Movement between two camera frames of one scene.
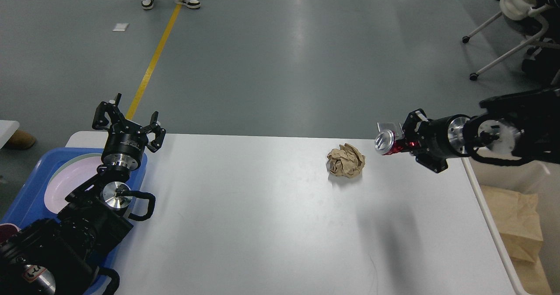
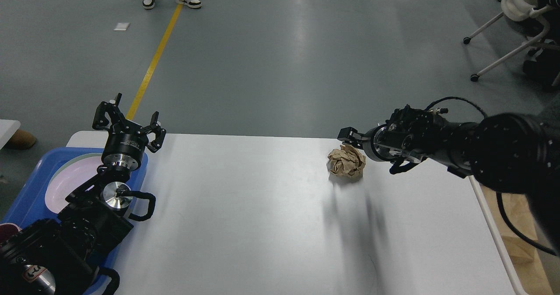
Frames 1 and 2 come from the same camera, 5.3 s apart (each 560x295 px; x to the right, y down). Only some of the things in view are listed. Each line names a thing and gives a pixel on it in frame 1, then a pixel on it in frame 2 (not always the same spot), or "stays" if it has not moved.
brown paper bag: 526,261 stays
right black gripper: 444,138 → 374,142
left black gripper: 125,149 stays
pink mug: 7,230 stays
